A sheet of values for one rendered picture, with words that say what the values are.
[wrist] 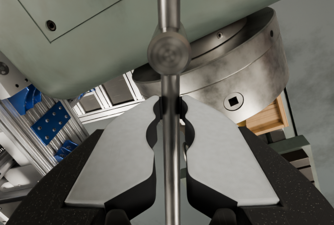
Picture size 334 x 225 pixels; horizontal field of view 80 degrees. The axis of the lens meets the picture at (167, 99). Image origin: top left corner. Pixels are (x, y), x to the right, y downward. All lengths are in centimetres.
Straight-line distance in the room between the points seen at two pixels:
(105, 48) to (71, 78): 8
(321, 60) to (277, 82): 152
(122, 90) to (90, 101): 29
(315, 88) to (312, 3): 65
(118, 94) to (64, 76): 124
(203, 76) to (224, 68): 3
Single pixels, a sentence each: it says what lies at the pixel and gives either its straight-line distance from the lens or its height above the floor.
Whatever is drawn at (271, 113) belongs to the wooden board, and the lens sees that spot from 83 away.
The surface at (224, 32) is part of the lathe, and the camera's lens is 36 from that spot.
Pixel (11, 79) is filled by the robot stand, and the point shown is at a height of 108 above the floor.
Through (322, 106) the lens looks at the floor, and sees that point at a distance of 212.
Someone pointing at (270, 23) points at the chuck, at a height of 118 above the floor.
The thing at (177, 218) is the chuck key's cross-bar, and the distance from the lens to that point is 18.
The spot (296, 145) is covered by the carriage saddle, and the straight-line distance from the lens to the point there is 92.
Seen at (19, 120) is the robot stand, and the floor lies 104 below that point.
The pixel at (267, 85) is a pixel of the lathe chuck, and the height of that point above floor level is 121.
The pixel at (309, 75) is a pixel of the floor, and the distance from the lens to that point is 192.
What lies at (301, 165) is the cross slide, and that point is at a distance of 91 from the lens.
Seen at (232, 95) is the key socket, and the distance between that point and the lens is 34.
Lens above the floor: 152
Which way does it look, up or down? 60 degrees down
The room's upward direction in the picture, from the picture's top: 171 degrees counter-clockwise
